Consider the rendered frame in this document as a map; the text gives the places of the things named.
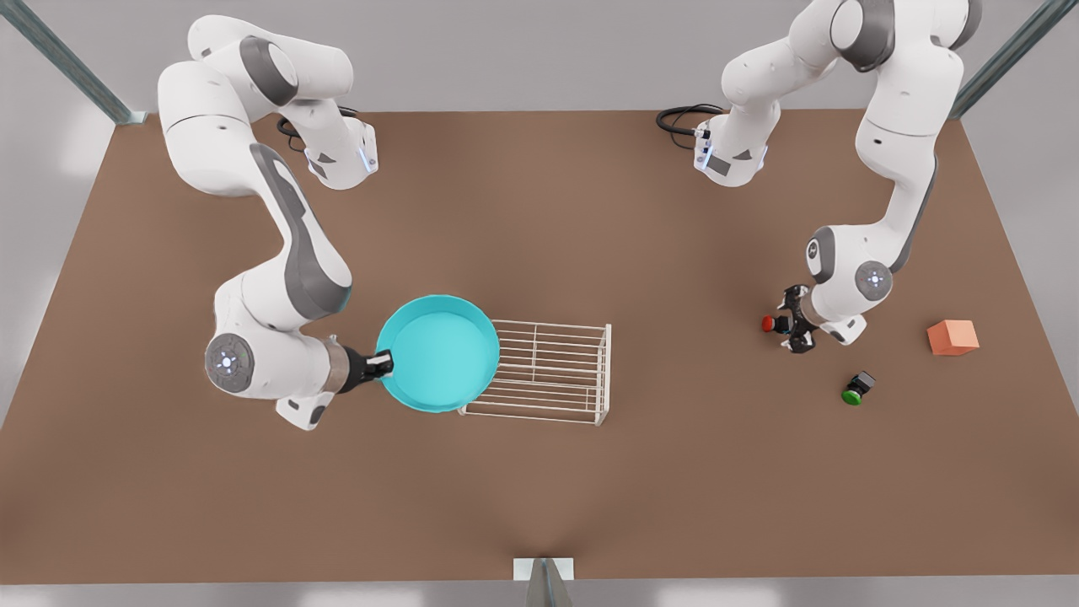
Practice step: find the turquoise round plate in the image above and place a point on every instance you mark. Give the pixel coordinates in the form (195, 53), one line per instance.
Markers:
(438, 352)

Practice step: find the green button switch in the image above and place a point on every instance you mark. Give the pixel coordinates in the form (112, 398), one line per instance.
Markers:
(858, 389)

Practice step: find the red button switch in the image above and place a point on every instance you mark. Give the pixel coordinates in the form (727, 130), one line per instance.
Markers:
(769, 324)

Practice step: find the orange cube block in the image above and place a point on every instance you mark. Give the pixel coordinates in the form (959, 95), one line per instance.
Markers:
(953, 336)

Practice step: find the silver frame post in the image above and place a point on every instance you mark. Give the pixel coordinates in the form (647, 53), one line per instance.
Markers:
(546, 582)
(67, 63)
(1007, 59)

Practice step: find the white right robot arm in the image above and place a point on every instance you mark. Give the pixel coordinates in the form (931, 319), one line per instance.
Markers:
(253, 177)

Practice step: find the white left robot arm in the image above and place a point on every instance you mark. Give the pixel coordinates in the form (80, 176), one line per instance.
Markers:
(893, 169)

